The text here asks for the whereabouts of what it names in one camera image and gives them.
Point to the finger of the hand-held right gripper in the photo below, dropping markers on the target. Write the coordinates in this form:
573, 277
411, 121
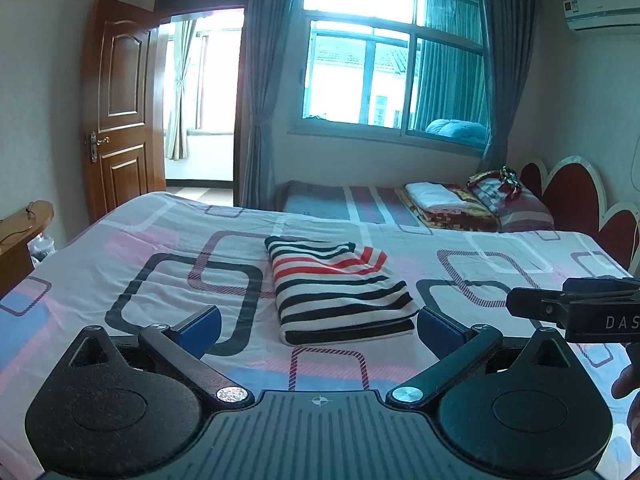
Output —
537, 305

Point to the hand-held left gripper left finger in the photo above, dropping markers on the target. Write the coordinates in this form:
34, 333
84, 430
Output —
205, 329

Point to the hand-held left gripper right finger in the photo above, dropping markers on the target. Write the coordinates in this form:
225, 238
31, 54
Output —
437, 329

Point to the black red striped garment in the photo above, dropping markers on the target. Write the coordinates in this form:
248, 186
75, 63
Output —
330, 290

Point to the person's right hand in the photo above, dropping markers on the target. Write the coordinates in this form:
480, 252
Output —
626, 385

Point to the striped pillow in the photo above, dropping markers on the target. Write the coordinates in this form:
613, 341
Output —
525, 210

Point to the red patterned blanket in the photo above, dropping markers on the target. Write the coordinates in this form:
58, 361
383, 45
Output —
450, 221

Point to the red white headboard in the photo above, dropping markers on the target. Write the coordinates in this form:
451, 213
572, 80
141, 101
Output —
570, 195

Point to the patterned white bed sheet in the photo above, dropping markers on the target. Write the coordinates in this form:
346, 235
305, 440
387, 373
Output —
100, 270

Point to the colourful crumpled cloth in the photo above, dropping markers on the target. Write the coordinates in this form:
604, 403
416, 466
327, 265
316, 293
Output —
500, 177

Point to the white folded cloth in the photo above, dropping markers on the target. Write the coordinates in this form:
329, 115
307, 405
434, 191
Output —
435, 192

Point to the striped grey bed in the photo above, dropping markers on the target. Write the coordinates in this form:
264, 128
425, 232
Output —
320, 200

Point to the white plastic bag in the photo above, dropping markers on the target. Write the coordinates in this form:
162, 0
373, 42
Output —
42, 249

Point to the blue quilt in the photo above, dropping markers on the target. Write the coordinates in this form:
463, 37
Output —
457, 129

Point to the brown wooden furniture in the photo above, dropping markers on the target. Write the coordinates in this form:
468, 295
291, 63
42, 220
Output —
15, 260

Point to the pale balcony curtain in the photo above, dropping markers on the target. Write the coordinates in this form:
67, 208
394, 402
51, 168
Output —
177, 110

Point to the grey curtain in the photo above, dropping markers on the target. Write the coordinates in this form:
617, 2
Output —
505, 60
260, 110

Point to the brown wooden door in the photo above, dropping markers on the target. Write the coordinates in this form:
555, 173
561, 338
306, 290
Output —
125, 85

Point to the large sliding window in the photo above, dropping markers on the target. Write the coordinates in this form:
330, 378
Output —
350, 75

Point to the white air conditioner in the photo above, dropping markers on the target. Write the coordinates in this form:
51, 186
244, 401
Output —
600, 12

